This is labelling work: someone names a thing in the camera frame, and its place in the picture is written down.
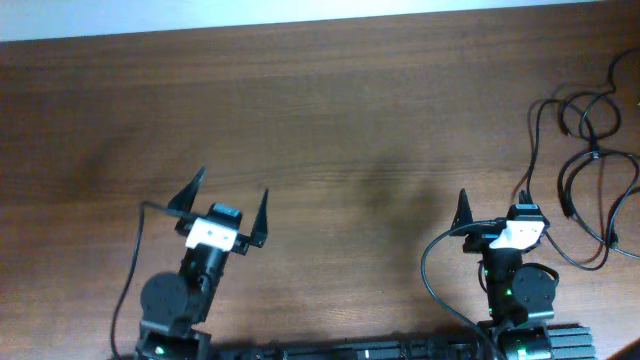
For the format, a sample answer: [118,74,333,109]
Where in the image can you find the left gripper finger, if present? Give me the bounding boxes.
[167,167,207,212]
[251,189,269,240]

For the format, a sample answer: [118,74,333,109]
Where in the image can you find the black usb cables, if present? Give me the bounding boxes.
[524,47,640,272]

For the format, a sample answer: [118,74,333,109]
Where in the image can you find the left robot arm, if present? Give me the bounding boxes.
[133,168,269,359]

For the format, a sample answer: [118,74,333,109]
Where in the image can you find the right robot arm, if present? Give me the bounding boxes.
[451,190,559,359]

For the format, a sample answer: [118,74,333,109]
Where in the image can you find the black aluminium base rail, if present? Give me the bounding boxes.
[210,325,596,360]

